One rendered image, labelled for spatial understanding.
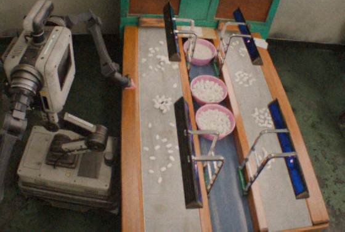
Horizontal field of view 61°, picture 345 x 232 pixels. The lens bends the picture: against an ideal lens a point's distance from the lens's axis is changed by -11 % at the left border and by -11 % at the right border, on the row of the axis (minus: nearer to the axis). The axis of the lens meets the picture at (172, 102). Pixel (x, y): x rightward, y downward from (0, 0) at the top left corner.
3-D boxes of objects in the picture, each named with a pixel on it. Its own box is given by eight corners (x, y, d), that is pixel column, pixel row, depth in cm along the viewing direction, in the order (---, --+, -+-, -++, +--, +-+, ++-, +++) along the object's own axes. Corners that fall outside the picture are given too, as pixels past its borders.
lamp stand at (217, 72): (216, 81, 249) (229, 35, 216) (212, 63, 262) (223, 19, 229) (239, 82, 252) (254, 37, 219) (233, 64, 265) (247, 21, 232)
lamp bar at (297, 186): (295, 200, 147) (301, 194, 142) (266, 105, 188) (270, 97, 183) (308, 198, 149) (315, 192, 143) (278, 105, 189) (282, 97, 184)
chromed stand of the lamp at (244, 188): (242, 197, 186) (268, 158, 153) (236, 168, 199) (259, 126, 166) (270, 194, 189) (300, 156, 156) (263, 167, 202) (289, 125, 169)
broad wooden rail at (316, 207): (300, 234, 181) (314, 223, 168) (242, 46, 299) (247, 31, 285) (316, 231, 183) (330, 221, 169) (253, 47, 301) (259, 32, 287)
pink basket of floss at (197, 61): (200, 72, 253) (202, 64, 246) (175, 55, 264) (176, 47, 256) (220, 58, 268) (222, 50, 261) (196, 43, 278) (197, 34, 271)
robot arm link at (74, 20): (81, 14, 214) (92, 6, 211) (90, 30, 218) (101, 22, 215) (53, 23, 173) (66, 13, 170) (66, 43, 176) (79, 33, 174)
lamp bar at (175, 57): (168, 62, 203) (169, 53, 197) (162, 8, 243) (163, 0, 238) (181, 62, 204) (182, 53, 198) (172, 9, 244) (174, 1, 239)
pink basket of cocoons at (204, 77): (199, 115, 225) (202, 106, 218) (182, 88, 240) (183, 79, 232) (230, 105, 235) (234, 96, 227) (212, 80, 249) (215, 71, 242)
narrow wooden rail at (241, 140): (254, 237, 171) (260, 232, 163) (207, 37, 289) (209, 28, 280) (262, 237, 172) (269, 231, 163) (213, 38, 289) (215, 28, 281)
